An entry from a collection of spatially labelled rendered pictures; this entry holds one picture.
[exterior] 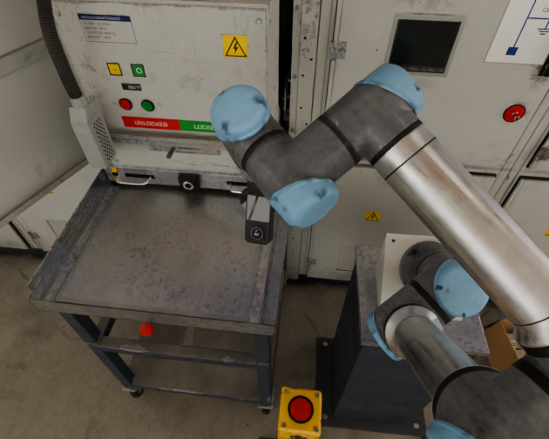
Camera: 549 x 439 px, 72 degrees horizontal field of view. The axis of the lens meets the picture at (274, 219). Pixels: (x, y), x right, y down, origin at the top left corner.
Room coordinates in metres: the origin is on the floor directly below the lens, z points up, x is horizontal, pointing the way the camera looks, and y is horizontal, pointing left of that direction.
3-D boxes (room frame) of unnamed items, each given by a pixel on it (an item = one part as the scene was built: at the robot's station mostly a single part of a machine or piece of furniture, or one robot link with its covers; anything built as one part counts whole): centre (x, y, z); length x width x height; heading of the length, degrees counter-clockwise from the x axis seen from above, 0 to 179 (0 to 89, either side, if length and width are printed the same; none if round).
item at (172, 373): (0.78, 0.27, 0.46); 0.64 x 0.58 x 0.66; 173
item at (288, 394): (0.21, -0.05, 0.85); 0.08 x 0.08 x 0.10; 83
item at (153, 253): (0.78, 0.27, 0.82); 0.68 x 0.62 x 0.06; 173
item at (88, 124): (0.83, 0.47, 1.09); 0.08 x 0.05 x 0.17; 173
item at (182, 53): (0.87, 0.26, 1.15); 0.48 x 0.01 x 0.48; 83
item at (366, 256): (0.55, -0.40, 0.74); 0.32 x 0.32 x 0.02; 85
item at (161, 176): (0.89, 0.26, 0.90); 0.54 x 0.05 x 0.06; 83
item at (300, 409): (0.21, -0.05, 0.90); 0.04 x 0.04 x 0.02
